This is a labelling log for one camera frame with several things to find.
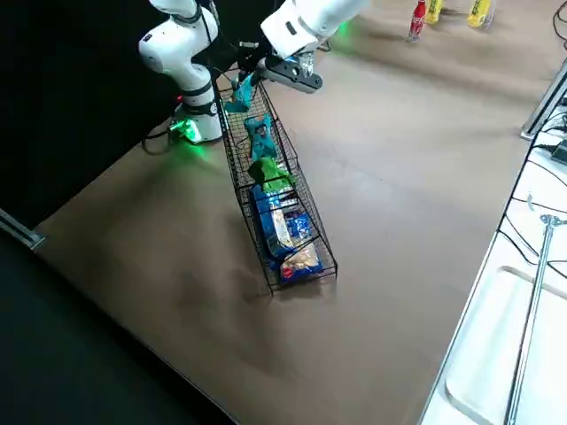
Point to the red cola bottle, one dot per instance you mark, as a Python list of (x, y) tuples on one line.
[(416, 22)]

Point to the aluminium frame rail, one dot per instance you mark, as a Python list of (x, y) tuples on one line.
[(22, 230)]

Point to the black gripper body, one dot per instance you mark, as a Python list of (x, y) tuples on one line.
[(283, 73)]

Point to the teal chips packet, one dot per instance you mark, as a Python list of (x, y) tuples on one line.
[(241, 99), (261, 137)]

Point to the yellow label tea bottle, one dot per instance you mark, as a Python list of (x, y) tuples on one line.
[(434, 11), (480, 13)]

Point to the blue biscuit packet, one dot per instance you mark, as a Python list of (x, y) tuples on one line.
[(266, 221)]

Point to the black adapter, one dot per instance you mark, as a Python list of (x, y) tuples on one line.
[(560, 152)]

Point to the aluminium profile post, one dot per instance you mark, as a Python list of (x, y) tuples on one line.
[(545, 97)]

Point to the silver metal rod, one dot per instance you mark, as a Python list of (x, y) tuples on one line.
[(531, 319)]

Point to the blue windowed snack bag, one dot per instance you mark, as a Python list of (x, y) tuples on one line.
[(303, 265)]

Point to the green chips packet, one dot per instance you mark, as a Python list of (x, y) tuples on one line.
[(270, 175)]

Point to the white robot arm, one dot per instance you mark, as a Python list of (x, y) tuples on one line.
[(177, 48)]

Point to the white plastic tray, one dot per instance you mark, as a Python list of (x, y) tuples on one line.
[(478, 376)]

